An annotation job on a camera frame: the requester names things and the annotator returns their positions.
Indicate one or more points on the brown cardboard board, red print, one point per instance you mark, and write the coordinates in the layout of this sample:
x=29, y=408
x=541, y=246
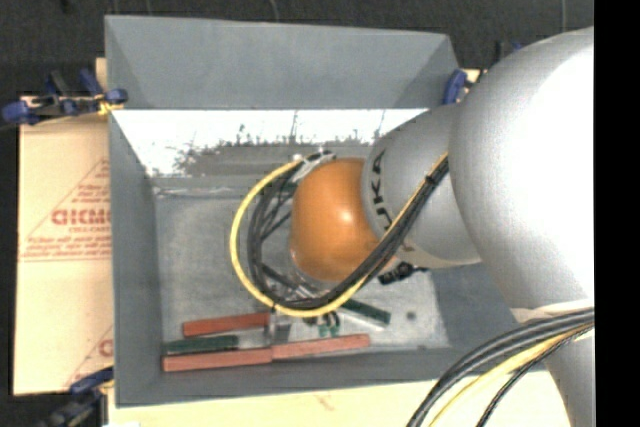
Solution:
x=60, y=195

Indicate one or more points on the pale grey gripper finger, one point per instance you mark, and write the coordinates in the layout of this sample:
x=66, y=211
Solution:
x=273, y=329
x=284, y=331

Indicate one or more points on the dark green flat block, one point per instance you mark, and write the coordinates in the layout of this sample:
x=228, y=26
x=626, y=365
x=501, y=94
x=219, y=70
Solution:
x=202, y=345
x=369, y=312

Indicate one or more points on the red-brown flat block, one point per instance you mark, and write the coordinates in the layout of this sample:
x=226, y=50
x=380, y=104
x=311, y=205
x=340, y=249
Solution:
x=215, y=360
x=322, y=346
x=225, y=324

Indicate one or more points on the grey metal bin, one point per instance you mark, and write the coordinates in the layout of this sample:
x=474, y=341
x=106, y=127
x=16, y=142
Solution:
x=200, y=245

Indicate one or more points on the black cylinder on white bracket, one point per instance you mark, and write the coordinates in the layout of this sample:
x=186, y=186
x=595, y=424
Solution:
x=397, y=272

